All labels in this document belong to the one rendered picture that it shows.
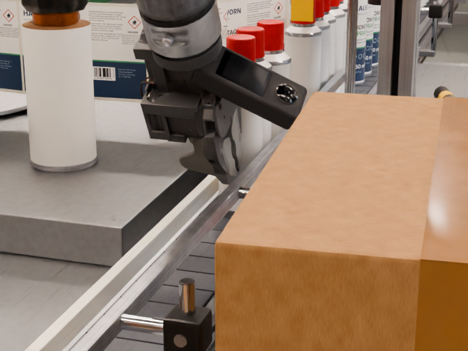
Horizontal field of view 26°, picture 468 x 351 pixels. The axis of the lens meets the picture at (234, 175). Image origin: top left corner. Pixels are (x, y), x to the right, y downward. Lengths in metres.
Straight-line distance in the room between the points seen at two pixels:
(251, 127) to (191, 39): 0.20
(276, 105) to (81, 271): 0.31
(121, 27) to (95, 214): 0.41
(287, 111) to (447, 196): 0.49
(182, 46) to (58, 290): 0.32
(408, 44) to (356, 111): 0.62
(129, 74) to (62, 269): 0.44
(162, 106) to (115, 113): 0.58
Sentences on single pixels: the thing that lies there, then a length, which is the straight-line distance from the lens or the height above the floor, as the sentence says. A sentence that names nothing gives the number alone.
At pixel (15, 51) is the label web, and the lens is 1.60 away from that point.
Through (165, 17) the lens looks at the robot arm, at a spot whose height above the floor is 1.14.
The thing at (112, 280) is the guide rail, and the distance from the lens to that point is 0.93.
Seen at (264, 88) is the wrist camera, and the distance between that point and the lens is 1.02.
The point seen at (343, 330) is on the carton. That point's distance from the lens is 0.48.
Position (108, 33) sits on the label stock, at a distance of 1.52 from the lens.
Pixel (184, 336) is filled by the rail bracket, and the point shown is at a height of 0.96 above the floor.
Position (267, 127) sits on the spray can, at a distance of 1.20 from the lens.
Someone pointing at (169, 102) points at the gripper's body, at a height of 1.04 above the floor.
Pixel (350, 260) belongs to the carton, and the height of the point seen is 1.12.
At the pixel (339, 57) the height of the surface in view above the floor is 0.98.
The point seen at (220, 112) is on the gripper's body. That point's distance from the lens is 1.04.
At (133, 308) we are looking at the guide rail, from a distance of 0.78.
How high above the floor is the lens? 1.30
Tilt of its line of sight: 19 degrees down
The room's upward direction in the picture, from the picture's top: straight up
